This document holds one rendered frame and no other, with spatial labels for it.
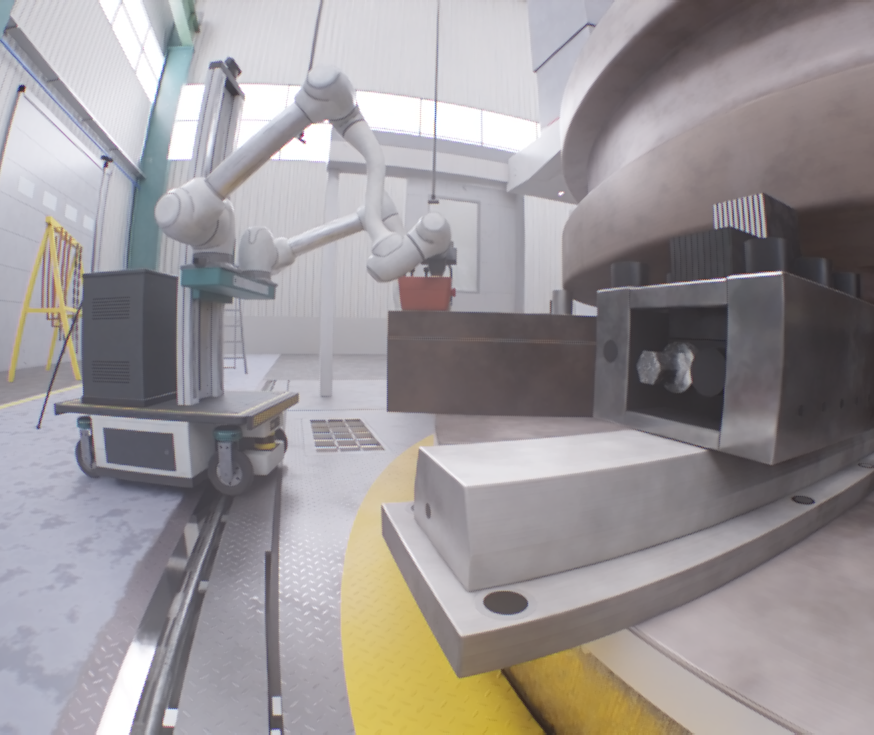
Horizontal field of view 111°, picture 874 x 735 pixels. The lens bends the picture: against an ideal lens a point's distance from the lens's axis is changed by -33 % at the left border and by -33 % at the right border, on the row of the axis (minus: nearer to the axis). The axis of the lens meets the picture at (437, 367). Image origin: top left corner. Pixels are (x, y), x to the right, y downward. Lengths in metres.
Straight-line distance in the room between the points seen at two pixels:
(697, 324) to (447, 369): 1.09
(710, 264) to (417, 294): 1.19
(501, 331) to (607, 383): 0.93
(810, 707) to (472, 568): 0.33
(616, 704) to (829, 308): 0.56
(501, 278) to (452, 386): 3.36
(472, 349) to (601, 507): 1.22
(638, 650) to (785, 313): 0.38
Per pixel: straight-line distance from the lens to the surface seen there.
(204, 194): 1.48
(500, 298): 4.89
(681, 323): 0.75
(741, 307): 0.57
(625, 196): 1.38
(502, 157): 5.12
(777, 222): 0.81
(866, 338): 0.84
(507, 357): 1.63
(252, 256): 2.08
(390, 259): 1.38
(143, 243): 15.60
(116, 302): 1.88
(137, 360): 1.82
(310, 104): 1.46
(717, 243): 0.68
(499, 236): 4.99
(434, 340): 1.63
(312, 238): 2.26
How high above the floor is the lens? 0.59
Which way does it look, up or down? 4 degrees down
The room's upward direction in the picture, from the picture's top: 1 degrees clockwise
